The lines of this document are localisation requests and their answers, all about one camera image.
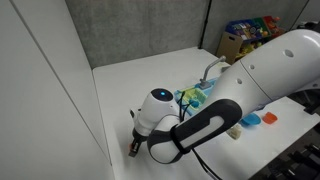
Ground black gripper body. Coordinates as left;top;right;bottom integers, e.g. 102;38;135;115
131;127;148;144

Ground light blue toy sink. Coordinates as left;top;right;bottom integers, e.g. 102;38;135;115
173;77;221;118

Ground blue toy cup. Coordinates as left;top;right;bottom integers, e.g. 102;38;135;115
189;99;201;110

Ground yellow-green toy dish rack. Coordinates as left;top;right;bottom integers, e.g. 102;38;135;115
178;85;210;110

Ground grey toy faucet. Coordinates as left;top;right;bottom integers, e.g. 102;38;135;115
199;55;227;90

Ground beige toy shaker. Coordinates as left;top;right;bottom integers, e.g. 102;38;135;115
226;123;243;140

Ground blue toy plate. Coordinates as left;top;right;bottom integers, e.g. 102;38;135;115
239;112;262;128

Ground black tripod pole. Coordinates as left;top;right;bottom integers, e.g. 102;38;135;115
198;0;213;50

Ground cardboard box with toys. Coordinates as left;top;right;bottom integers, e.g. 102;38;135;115
216;15;288;66

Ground black office chair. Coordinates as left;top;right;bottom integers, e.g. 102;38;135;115
287;87;320;116

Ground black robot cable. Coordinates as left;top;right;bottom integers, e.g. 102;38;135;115
177;90;224;180

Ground orange toy mug with handle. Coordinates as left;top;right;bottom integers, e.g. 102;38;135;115
262;111;279;125

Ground black metal frame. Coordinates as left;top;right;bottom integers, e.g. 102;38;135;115
248;125;320;180

